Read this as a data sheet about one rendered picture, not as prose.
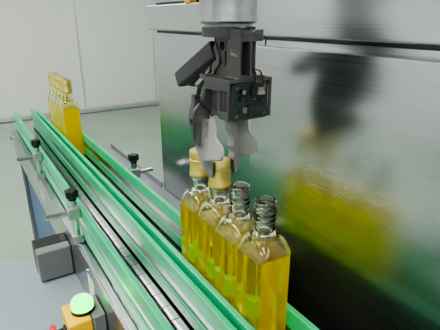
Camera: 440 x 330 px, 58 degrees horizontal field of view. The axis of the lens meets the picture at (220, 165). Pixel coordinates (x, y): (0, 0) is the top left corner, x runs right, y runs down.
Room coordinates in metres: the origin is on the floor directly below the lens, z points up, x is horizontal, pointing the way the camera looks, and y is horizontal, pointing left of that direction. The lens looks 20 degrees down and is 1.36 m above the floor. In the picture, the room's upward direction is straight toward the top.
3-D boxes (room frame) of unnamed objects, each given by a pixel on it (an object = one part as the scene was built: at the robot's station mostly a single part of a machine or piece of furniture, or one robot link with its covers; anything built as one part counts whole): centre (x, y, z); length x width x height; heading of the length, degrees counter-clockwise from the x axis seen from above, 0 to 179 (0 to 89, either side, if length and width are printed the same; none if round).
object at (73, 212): (0.79, 0.35, 0.94); 0.07 x 0.04 x 0.13; 123
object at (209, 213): (0.57, 0.00, 0.99); 0.06 x 0.06 x 0.21; 33
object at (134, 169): (1.06, 0.22, 0.94); 0.07 x 0.04 x 0.13; 123
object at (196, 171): (0.62, 0.03, 1.14); 0.04 x 0.04 x 0.04
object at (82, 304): (0.64, 0.27, 0.84); 0.04 x 0.04 x 0.03
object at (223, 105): (0.55, -0.02, 1.29); 0.09 x 0.08 x 0.12; 33
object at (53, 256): (0.87, 0.43, 0.79); 0.08 x 0.08 x 0.08; 33
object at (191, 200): (0.62, 0.03, 0.99); 0.06 x 0.06 x 0.21; 32
